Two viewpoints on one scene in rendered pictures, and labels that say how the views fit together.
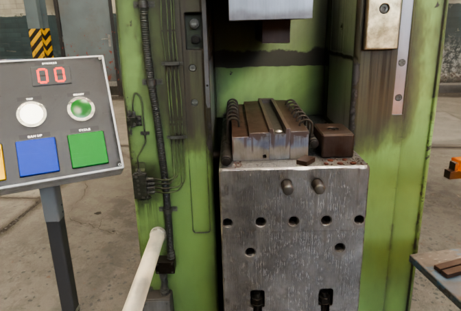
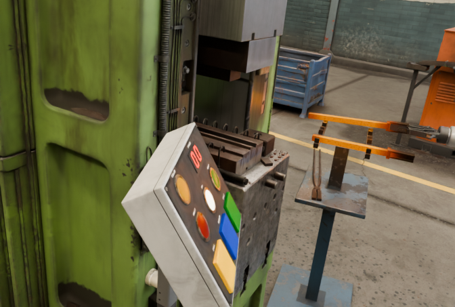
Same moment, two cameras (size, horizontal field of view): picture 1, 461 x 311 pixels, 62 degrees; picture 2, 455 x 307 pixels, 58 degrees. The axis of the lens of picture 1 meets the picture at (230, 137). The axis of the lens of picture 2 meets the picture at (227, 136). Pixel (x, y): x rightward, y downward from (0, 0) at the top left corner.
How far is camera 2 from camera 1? 1.20 m
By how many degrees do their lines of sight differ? 59
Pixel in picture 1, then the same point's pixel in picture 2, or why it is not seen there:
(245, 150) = (240, 169)
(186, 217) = not seen: hidden behind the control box
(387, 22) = not seen: hidden behind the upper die
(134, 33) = (152, 87)
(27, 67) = (186, 156)
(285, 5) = (266, 57)
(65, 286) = not seen: outside the picture
